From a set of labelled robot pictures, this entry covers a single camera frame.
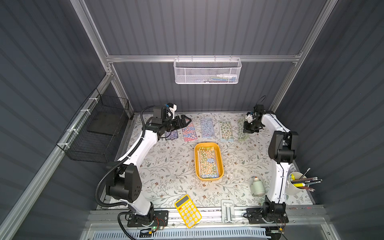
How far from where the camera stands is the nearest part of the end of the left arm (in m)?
0.72

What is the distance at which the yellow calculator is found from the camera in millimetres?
735

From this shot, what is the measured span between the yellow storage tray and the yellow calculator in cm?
13
